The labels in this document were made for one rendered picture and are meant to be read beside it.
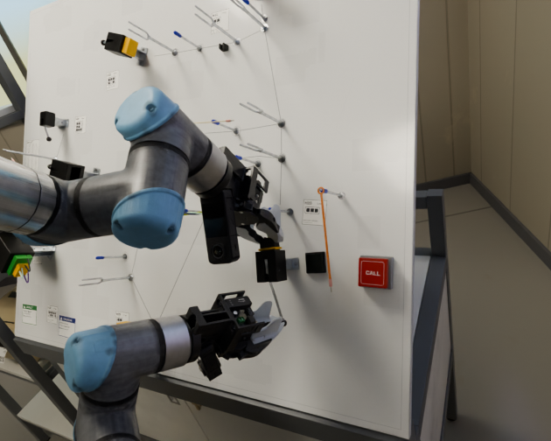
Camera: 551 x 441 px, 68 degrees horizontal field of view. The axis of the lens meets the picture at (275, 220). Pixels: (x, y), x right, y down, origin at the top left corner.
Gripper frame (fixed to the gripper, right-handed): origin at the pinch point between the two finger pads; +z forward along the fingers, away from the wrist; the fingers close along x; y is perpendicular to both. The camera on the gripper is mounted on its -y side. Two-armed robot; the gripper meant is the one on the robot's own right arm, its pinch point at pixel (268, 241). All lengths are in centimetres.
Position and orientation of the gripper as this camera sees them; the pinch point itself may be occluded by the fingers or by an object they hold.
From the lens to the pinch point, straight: 75.1
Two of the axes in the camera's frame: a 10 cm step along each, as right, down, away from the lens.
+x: -8.8, 1.0, 4.7
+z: 4.6, 4.6, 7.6
